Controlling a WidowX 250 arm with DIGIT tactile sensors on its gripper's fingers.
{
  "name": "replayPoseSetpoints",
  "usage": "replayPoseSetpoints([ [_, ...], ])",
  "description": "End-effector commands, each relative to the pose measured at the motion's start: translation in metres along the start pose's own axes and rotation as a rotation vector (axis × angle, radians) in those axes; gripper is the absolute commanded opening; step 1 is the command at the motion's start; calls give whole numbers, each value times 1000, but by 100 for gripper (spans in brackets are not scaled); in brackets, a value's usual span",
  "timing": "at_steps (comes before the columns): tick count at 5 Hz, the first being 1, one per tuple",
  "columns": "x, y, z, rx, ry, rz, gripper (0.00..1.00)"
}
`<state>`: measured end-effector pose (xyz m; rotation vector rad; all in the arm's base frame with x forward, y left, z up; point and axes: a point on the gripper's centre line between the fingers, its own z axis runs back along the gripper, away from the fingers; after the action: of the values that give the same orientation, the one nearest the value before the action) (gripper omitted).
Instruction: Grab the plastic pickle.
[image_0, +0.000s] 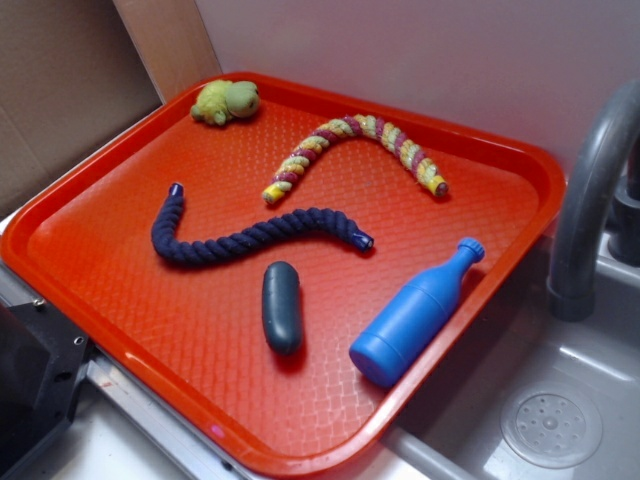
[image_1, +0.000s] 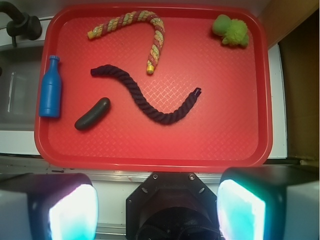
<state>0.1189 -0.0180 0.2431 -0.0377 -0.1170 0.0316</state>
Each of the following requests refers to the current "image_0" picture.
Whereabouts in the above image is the dark green plastic pickle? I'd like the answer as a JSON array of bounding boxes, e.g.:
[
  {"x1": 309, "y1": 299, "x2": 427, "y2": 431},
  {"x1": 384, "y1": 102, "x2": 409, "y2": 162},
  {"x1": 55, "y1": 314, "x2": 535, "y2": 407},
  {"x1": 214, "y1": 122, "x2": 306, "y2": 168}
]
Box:
[{"x1": 262, "y1": 261, "x2": 304, "y2": 356}]

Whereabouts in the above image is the red plastic tray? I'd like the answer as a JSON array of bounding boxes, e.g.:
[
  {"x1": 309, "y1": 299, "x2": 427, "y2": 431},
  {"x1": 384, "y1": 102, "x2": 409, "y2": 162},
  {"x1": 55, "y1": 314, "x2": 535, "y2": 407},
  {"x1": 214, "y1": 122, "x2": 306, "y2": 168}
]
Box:
[{"x1": 1, "y1": 74, "x2": 565, "y2": 478}]

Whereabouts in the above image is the blue plastic bottle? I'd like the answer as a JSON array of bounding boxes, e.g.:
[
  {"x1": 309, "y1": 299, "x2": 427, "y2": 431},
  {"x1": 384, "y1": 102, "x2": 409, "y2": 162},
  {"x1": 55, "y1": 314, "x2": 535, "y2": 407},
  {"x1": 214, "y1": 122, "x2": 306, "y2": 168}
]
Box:
[{"x1": 349, "y1": 238, "x2": 485, "y2": 388}]

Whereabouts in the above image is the green plush turtle toy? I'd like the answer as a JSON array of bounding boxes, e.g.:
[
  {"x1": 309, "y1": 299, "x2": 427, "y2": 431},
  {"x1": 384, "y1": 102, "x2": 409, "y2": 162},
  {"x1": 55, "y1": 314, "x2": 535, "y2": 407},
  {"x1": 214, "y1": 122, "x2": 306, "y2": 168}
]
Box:
[{"x1": 190, "y1": 80, "x2": 260, "y2": 127}]

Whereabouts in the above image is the grey toy sink basin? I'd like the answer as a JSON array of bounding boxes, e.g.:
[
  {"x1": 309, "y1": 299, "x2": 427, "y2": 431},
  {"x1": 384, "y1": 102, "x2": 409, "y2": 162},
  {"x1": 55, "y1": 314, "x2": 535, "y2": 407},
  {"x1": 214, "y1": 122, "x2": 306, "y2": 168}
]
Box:
[{"x1": 383, "y1": 242, "x2": 639, "y2": 479}]

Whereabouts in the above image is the grey toy faucet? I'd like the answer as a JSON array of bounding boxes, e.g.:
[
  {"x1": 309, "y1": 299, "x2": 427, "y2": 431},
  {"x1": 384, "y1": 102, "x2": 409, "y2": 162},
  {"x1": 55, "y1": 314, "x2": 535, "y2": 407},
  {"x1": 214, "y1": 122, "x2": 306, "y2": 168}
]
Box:
[{"x1": 547, "y1": 80, "x2": 639, "y2": 322}]

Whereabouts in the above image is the brown cardboard panel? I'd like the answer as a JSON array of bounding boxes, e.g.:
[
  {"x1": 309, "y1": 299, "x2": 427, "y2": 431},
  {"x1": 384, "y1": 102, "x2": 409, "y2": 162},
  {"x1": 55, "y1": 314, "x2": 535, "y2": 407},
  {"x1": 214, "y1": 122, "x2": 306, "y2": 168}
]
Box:
[{"x1": 1, "y1": 1, "x2": 221, "y2": 217}]

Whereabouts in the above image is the yellow and red rope toy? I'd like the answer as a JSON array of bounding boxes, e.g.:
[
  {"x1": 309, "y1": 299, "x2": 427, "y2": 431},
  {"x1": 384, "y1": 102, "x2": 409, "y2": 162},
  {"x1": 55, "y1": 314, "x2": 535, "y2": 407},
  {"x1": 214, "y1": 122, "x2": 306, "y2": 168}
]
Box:
[{"x1": 262, "y1": 114, "x2": 449, "y2": 205}]

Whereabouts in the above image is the navy blue rope toy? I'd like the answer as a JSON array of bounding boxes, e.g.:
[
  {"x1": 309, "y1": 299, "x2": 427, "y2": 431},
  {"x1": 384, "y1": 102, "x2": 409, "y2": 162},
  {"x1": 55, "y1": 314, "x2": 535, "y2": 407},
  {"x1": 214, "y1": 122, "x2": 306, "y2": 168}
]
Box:
[{"x1": 151, "y1": 183, "x2": 374, "y2": 267}]

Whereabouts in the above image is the black metal bracket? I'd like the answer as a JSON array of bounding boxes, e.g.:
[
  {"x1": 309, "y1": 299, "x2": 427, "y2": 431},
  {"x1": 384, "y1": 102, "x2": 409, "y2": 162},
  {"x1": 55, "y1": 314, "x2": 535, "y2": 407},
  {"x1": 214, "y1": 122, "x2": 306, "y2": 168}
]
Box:
[{"x1": 1, "y1": 302, "x2": 93, "y2": 479}]

